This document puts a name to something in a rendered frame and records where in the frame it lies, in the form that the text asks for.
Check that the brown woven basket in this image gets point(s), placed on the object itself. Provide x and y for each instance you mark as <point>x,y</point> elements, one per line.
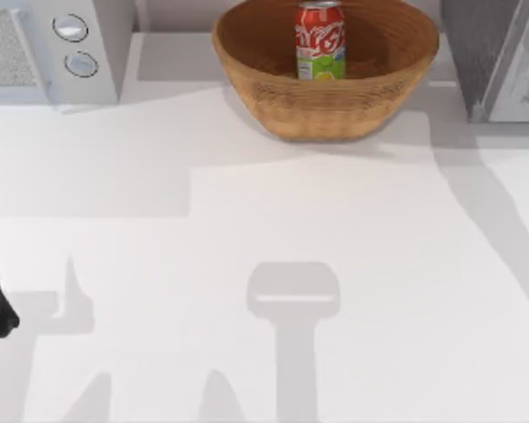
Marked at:
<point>326,103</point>

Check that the round grey microwave knob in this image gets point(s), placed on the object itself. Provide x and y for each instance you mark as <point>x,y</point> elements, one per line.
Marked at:
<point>81,63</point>
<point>70,27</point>

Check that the red and green can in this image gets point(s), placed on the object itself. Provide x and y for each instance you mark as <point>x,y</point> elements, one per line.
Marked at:
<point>320,42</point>

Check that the pale microwave oven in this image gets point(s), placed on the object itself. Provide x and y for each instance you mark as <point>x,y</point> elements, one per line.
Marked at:
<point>101,53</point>

